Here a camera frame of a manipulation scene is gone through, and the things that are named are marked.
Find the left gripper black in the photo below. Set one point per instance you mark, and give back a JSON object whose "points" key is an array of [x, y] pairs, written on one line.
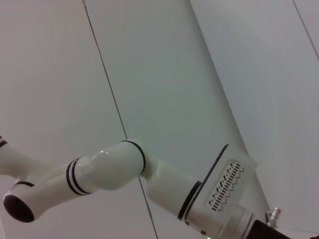
{"points": [[264, 232]]}

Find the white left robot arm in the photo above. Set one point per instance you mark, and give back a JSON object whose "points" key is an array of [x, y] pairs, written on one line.
{"points": [[107, 171]]}

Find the silver metal wrist connector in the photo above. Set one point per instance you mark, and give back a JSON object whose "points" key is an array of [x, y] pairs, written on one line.
{"points": [[274, 213]]}

